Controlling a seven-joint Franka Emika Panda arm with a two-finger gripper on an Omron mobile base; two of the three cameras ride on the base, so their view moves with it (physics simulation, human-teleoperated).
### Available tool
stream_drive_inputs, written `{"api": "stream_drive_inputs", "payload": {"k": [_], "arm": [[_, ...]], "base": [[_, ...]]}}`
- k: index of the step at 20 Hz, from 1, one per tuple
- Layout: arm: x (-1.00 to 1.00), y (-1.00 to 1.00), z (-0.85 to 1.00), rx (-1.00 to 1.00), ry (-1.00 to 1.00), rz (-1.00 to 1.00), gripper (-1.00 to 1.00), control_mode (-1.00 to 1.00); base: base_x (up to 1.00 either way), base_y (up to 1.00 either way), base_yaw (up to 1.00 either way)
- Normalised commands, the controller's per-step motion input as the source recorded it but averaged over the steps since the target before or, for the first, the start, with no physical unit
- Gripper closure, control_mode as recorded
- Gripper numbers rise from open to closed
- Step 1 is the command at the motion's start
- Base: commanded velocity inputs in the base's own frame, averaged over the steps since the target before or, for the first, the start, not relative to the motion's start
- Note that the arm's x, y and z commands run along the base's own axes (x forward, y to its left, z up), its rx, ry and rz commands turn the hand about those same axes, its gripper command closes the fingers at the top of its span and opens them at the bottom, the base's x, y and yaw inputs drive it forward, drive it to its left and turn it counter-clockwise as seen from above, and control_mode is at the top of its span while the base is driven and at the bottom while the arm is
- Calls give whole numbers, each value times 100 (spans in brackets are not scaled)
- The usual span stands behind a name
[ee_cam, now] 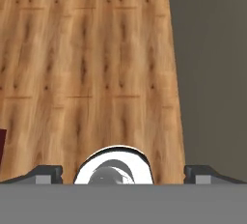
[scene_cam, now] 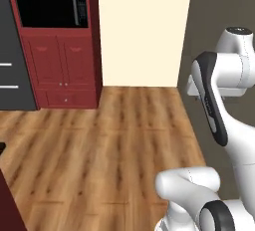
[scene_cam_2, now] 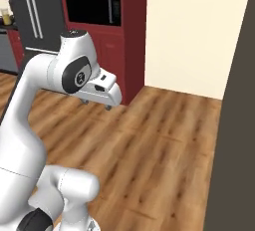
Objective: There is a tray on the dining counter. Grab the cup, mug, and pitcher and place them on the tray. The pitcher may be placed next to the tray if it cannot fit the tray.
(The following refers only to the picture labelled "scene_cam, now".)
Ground dark red cupboard run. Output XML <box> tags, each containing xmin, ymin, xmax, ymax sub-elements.
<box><xmin>4</xmin><ymin>0</ymin><xmax>104</xmax><ymax>111</ymax></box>

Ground dark red counter cabinet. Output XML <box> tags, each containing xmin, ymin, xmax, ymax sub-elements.
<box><xmin>0</xmin><ymin>167</ymin><xmax>29</xmax><ymax>231</ymax></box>

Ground dark grey fridge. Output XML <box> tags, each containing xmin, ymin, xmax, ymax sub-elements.
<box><xmin>0</xmin><ymin>0</ymin><xmax>38</xmax><ymax>112</ymax></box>

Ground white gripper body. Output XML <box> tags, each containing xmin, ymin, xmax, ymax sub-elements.
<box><xmin>184</xmin><ymin>74</ymin><xmax>249</xmax><ymax>101</ymax></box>

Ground black microwave oven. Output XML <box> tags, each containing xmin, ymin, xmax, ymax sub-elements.
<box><xmin>13</xmin><ymin>0</ymin><xmax>90</xmax><ymax>29</ymax></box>

